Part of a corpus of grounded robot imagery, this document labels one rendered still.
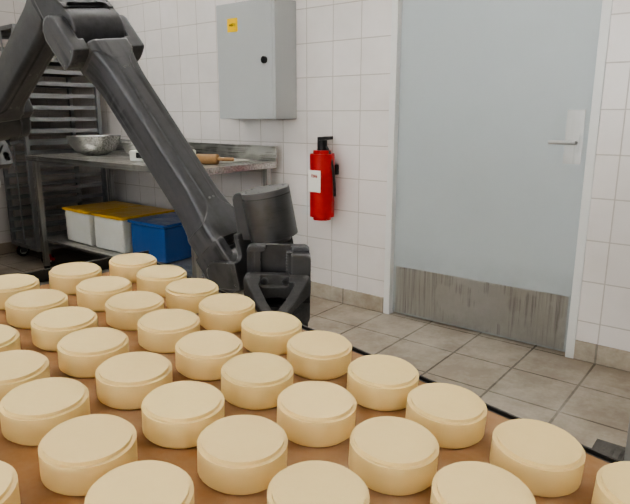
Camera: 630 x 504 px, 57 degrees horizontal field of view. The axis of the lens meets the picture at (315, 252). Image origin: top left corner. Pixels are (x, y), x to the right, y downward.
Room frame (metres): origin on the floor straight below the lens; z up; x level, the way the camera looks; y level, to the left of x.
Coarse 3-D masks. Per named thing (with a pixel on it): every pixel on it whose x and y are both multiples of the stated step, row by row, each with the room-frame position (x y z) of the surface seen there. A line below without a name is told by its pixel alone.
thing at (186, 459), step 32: (0, 320) 0.48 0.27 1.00; (352, 352) 0.45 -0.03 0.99; (128, 416) 0.34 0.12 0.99; (224, 416) 0.34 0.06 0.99; (0, 448) 0.30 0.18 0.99; (32, 448) 0.30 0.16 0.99; (160, 448) 0.31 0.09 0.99; (192, 448) 0.31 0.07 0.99; (288, 448) 0.31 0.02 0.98; (320, 448) 0.31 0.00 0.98; (480, 448) 0.32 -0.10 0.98; (32, 480) 0.27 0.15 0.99; (192, 480) 0.28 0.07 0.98
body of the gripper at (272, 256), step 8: (248, 248) 0.58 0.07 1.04; (256, 248) 0.58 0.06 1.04; (264, 248) 0.58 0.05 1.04; (272, 248) 0.59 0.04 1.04; (280, 248) 0.59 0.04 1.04; (288, 248) 0.59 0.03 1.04; (296, 248) 0.58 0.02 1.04; (304, 248) 0.58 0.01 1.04; (248, 256) 0.59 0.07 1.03; (256, 256) 0.58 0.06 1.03; (264, 256) 0.59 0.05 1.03; (272, 256) 0.59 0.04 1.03; (280, 256) 0.59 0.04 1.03; (248, 264) 0.59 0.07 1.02; (256, 264) 0.58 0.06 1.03; (264, 264) 0.59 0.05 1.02; (272, 264) 0.59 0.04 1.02; (280, 264) 0.59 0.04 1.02
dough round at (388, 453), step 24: (360, 432) 0.30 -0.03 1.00; (384, 432) 0.30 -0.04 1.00; (408, 432) 0.30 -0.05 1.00; (360, 456) 0.28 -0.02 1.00; (384, 456) 0.28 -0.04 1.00; (408, 456) 0.28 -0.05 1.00; (432, 456) 0.28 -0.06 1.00; (384, 480) 0.27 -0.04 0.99; (408, 480) 0.27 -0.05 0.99; (432, 480) 0.28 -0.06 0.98
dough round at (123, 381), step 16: (128, 352) 0.39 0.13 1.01; (144, 352) 0.39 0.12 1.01; (112, 368) 0.36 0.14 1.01; (128, 368) 0.36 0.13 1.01; (144, 368) 0.36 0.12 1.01; (160, 368) 0.37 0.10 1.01; (96, 384) 0.36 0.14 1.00; (112, 384) 0.35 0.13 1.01; (128, 384) 0.34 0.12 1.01; (144, 384) 0.35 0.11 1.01; (160, 384) 0.35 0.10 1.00; (112, 400) 0.34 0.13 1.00; (128, 400) 0.34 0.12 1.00
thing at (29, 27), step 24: (48, 0) 0.82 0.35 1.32; (72, 0) 0.82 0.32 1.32; (96, 0) 0.85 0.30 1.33; (24, 24) 0.89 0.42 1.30; (72, 24) 0.79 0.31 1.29; (96, 24) 0.82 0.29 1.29; (120, 24) 0.84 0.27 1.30; (24, 48) 0.90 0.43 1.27; (48, 48) 0.91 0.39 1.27; (0, 72) 0.97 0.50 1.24; (24, 72) 0.94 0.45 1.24; (0, 96) 0.98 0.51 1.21; (24, 96) 1.00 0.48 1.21; (0, 120) 1.03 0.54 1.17; (24, 120) 1.08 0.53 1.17
